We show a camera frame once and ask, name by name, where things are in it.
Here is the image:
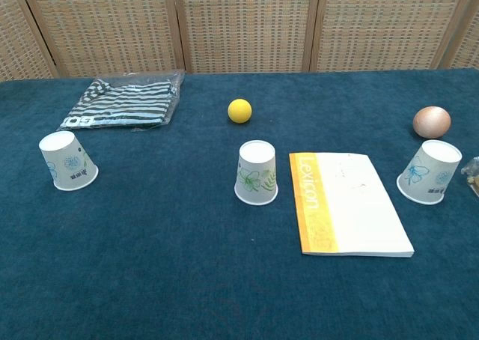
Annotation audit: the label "yellow white Lexicon book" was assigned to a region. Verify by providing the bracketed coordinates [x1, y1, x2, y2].
[288, 152, 415, 258]

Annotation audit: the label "white paper cup blue flowers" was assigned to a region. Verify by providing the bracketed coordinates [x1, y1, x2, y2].
[38, 131, 100, 191]
[396, 139, 463, 205]

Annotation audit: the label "striped shirt in plastic bag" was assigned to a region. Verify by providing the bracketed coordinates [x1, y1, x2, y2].
[55, 69, 186, 133]

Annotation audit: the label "yellow foam ball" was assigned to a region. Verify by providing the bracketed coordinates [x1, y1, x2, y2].
[228, 98, 253, 124]

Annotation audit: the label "clear plastic snack packet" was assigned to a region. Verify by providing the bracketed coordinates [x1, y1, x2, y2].
[460, 156, 479, 198]

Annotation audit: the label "white paper cup green flowers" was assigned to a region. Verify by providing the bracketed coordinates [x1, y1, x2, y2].
[234, 140, 279, 206]

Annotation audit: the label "woven wicker folding screen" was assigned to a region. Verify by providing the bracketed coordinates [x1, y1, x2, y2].
[0, 0, 479, 82]

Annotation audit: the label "copper egg-shaped ball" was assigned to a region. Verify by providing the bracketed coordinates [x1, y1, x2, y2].
[412, 106, 452, 139]

